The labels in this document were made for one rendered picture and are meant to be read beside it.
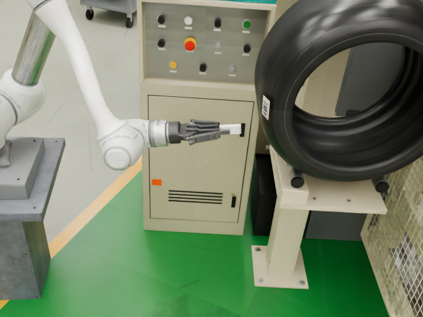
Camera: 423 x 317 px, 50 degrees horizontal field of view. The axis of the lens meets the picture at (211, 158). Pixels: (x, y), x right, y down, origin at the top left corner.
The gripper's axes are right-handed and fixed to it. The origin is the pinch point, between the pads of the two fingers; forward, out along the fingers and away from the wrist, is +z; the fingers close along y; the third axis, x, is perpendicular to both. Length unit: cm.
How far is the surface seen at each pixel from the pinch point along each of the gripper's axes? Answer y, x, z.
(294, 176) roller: -9.3, 13.5, 19.9
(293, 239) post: 27, 80, 26
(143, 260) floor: 32, 96, -49
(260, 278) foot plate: 23, 103, 10
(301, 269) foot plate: 31, 107, 32
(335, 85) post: 26.5, 0.2, 39.2
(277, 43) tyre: -2.3, -29.2, 14.8
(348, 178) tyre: -12.0, 13.5, 36.6
